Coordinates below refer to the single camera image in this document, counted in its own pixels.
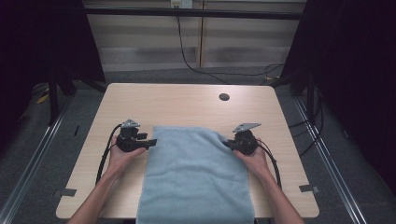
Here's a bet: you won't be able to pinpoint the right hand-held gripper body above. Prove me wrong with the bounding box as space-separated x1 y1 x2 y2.
230 122 262 156

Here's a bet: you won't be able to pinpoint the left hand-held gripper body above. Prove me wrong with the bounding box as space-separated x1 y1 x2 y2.
116 118 151 153

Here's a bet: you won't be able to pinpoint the light blue towel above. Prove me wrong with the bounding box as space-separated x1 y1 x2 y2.
135 125 256 224

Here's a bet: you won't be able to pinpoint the person's right hand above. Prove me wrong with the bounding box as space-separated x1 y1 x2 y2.
233 137 273 181

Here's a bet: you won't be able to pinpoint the person's left hand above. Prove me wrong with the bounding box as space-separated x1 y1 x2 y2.
106 135 148 181

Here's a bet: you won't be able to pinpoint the grey tape strip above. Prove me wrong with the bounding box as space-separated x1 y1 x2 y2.
52 188 78 199
298 184 321 194

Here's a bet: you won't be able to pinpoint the black metal stand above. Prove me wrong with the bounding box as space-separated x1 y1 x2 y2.
305 71 316 125
48 69 61 126

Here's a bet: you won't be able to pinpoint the yellow floor item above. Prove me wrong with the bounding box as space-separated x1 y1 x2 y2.
35 92 50 105

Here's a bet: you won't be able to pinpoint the black curtain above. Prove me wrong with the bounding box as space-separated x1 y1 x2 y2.
0 0 106 153
279 0 396 195

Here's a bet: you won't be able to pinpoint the left hand-held gripper black cable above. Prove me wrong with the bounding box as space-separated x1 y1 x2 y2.
94 123 123 187

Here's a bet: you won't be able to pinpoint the hand-held gripper black cable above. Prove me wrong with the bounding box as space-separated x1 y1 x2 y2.
94 123 123 187
257 139 283 189

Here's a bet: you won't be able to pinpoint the right hand-held gripper black cable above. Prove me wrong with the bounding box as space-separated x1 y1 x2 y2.
257 139 283 189

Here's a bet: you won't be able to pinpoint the black floor cables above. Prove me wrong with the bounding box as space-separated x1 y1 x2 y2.
288 88 325 157

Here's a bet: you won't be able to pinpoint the metal floor rail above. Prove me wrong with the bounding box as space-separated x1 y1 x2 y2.
0 101 73 224
293 97 369 224

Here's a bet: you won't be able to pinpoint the black wall cable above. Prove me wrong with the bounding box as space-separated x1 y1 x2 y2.
176 15 285 86

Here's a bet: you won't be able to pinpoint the black horizontal frame bar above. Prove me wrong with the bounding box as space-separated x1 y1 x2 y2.
83 7 307 21

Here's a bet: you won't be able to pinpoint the white wall power outlet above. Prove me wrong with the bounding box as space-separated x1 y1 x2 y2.
170 0 194 9

